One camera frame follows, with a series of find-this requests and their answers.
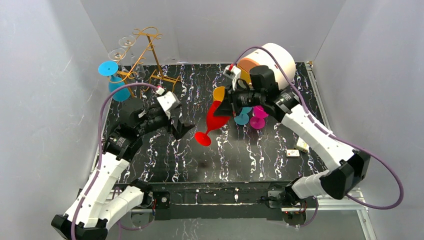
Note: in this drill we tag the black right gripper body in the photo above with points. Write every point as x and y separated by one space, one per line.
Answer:
231 100

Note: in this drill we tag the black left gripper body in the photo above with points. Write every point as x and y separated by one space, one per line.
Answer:
173 121

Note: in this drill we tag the gold wire wine glass rack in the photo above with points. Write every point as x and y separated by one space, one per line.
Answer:
148 58

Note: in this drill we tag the cream rectangular box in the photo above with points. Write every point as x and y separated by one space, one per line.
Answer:
302 146

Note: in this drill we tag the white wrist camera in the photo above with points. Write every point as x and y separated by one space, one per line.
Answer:
233 73
167 100

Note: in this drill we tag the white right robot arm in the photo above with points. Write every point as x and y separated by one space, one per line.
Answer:
345 166

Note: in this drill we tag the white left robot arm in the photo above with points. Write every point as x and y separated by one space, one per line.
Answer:
90 217

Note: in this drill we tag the small white box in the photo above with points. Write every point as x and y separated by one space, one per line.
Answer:
293 153

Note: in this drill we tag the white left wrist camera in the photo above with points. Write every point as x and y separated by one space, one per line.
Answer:
167 100

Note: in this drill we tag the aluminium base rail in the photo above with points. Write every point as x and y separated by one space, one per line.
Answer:
228 203

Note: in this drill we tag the black marble table mat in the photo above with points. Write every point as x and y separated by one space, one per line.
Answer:
238 153

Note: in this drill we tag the round drawer cabinet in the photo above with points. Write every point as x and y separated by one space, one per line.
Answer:
260 57

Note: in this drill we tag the orange plastic wine glass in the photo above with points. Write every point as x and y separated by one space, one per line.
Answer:
218 93

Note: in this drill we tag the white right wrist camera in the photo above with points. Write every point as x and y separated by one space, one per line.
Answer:
233 73

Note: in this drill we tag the magenta plastic wine glass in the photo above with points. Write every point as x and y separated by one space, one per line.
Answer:
257 121

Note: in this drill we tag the light blue plastic wine glass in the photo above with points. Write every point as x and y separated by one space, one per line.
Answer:
243 118

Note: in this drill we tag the clear wine glass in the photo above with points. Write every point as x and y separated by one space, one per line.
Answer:
138 73
117 54

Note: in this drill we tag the red plastic wine glass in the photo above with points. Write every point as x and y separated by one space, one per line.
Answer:
212 123

